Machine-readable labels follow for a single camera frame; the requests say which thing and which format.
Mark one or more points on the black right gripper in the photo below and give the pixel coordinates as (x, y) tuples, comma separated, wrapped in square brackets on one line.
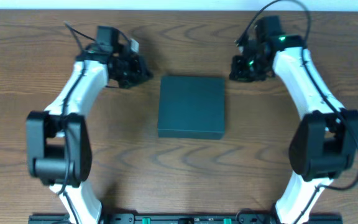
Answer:
[(245, 70)]

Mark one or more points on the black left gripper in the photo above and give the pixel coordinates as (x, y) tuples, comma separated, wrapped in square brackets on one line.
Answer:
[(135, 72)]

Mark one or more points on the black gift box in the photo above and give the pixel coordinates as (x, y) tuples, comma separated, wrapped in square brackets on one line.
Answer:
[(191, 107)]

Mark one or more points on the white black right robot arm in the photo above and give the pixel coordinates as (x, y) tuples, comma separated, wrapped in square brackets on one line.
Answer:
[(325, 143)]

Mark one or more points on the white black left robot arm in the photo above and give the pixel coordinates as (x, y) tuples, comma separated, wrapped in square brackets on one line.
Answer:
[(58, 146)]

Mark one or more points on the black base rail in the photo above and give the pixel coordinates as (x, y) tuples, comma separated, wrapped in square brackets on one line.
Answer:
[(129, 218)]

